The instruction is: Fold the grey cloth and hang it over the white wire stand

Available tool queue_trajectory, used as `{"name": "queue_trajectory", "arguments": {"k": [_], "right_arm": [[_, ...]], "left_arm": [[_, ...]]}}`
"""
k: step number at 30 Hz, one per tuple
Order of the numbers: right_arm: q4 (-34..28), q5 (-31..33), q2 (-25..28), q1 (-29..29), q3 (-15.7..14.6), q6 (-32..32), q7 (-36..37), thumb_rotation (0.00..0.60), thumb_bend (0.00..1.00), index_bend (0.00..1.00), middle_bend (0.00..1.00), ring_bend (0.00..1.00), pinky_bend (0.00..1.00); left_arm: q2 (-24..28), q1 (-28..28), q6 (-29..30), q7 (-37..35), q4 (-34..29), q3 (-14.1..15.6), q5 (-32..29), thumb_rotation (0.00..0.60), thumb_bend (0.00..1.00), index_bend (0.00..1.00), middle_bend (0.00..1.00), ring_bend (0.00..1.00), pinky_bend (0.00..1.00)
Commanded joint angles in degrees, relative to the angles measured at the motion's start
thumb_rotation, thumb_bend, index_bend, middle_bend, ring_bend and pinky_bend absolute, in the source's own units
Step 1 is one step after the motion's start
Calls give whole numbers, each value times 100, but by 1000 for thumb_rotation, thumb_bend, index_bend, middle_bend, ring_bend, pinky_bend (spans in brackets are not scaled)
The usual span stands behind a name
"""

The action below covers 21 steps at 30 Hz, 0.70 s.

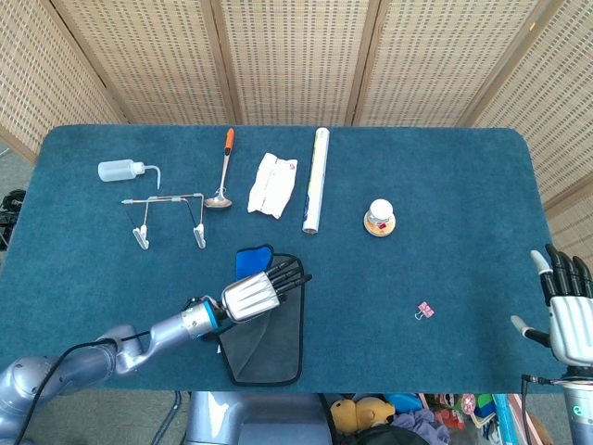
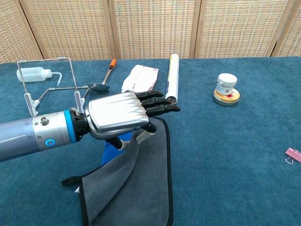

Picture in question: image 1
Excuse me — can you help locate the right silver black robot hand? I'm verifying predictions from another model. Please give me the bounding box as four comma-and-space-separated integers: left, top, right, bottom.
510, 243, 593, 367

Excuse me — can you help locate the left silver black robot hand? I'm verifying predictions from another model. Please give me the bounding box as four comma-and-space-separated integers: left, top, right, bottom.
213, 257, 314, 324

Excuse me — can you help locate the grey and blue cloth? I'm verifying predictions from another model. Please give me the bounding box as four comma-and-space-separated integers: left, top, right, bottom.
217, 244, 306, 388

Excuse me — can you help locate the light blue pole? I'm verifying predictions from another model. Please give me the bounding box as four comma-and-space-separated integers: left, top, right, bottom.
493, 393, 527, 445

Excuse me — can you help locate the white tissue pack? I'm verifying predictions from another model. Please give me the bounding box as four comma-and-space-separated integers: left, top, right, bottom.
246, 152, 299, 220

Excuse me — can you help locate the grey robot torso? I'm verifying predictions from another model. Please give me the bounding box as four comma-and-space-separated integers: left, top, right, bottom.
183, 391, 334, 445

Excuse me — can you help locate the white film roll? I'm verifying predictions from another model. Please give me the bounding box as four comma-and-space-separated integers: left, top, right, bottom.
301, 127, 331, 235

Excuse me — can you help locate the round yellow tin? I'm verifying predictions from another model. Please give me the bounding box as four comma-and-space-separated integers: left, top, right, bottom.
362, 213, 398, 237

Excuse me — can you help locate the red white patterned toy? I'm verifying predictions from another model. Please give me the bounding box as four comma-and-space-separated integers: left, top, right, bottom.
433, 392, 478, 427

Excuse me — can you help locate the yellow plush toy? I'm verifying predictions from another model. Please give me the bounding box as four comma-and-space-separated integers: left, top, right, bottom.
329, 396, 397, 436

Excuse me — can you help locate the small white jar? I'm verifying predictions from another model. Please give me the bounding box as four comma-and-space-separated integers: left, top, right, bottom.
367, 198, 395, 224

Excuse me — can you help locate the purple cloth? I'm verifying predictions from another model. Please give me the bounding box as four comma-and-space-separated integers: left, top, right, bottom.
391, 407, 450, 445

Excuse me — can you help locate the translucent plastic wash bottle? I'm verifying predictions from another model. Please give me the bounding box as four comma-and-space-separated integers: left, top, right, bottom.
97, 159, 163, 190

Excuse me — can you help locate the teal table cloth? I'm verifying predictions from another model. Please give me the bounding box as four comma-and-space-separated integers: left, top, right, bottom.
0, 123, 578, 395

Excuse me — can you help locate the woven wooden folding screen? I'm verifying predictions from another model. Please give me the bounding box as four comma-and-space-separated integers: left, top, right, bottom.
0, 0, 593, 261

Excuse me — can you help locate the black device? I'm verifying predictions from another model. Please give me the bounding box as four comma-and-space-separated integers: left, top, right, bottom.
0, 188, 28, 251

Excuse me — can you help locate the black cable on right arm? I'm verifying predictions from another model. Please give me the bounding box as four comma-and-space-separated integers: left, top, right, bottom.
521, 374, 566, 445

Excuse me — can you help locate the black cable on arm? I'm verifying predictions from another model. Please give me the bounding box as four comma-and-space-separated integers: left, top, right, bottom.
521, 374, 566, 445
20, 327, 154, 445

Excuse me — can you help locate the metal wire stand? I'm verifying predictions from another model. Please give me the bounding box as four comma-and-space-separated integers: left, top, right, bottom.
120, 190, 208, 251

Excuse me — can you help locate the steel ladle with orange handle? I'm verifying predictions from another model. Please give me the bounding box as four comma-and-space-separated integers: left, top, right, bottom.
204, 127, 236, 210

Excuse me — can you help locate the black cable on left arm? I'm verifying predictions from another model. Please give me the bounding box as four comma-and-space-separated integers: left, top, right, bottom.
20, 327, 154, 445

